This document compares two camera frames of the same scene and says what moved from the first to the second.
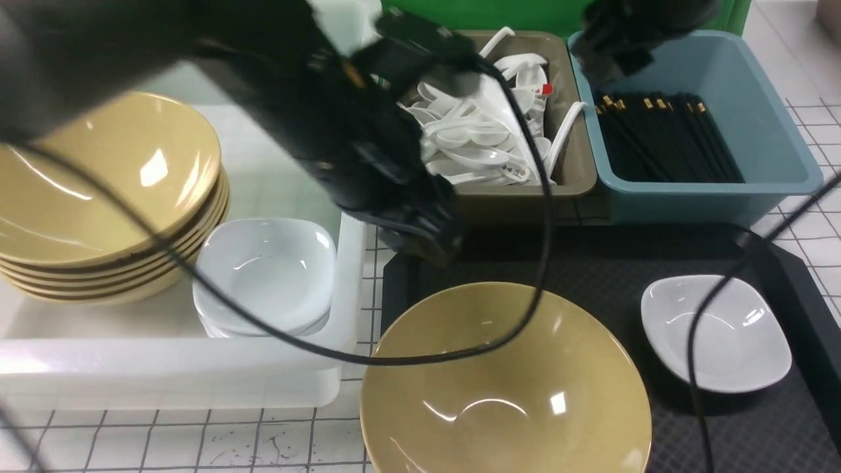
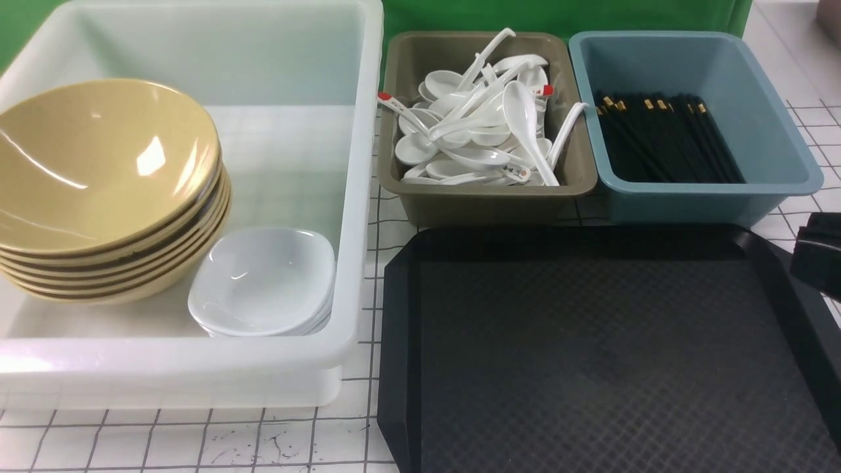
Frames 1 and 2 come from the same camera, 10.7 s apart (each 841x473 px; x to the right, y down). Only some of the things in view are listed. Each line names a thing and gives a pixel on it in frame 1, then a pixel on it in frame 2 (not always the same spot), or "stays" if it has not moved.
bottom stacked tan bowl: [115, 298] stays
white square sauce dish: [740, 343] → [264, 282]
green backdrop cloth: [541, 16] stays
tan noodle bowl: [565, 394] → [98, 164]
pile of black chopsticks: [670, 136] stays
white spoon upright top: [495, 40] stays
